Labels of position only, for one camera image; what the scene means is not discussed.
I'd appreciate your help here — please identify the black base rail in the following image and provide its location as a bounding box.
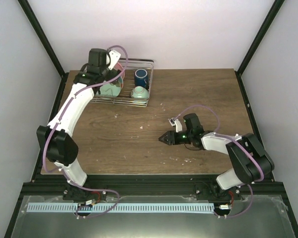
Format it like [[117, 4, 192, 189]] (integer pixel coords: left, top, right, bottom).
[[23, 174, 284, 201]]

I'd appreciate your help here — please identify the wire dish rack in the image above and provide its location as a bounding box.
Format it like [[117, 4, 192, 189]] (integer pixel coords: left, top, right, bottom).
[[91, 58, 154, 107]]

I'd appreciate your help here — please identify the red plate underneath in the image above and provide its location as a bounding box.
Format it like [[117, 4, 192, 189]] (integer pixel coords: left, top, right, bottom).
[[117, 76, 124, 91]]

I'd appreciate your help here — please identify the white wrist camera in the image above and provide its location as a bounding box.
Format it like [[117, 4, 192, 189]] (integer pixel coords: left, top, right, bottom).
[[106, 50, 121, 70], [168, 118, 183, 132]]

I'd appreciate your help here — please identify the dark blue mug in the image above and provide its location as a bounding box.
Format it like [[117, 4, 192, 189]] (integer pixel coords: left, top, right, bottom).
[[134, 68, 149, 89]]

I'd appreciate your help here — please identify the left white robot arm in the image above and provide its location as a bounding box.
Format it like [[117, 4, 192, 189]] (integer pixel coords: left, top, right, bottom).
[[36, 46, 124, 200]]

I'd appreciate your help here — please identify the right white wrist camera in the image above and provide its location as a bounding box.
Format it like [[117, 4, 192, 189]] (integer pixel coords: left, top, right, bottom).
[[168, 118, 183, 132]]

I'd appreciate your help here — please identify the green floral plate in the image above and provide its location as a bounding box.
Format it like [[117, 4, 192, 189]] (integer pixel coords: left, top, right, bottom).
[[99, 80, 121, 97]]

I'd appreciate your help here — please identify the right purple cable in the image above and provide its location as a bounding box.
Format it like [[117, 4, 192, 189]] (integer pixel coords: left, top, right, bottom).
[[173, 104, 265, 219]]

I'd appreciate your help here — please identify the light blue slotted strip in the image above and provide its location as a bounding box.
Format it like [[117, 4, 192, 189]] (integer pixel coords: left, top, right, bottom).
[[26, 202, 215, 214]]

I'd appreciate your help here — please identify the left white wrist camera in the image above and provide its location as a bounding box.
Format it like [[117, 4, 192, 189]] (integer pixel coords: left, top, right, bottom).
[[106, 50, 121, 70]]

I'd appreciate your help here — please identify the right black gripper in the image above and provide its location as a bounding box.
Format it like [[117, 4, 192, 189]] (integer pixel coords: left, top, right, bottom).
[[159, 131, 193, 146]]

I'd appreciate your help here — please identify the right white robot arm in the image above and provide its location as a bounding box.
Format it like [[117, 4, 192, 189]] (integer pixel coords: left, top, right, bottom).
[[158, 113, 275, 200]]

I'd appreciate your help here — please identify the purple cable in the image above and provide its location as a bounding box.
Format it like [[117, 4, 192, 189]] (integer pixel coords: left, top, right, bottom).
[[42, 45, 129, 219], [173, 104, 265, 219]]

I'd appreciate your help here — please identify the pink plate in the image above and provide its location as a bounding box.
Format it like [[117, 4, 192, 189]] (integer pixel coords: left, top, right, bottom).
[[114, 62, 125, 79]]

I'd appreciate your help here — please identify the green floral bowl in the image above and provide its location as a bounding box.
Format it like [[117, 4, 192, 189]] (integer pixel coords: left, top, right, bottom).
[[130, 86, 149, 99]]

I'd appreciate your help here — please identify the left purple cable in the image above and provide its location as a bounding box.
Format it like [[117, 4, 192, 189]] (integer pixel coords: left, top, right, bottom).
[[42, 45, 129, 219]]

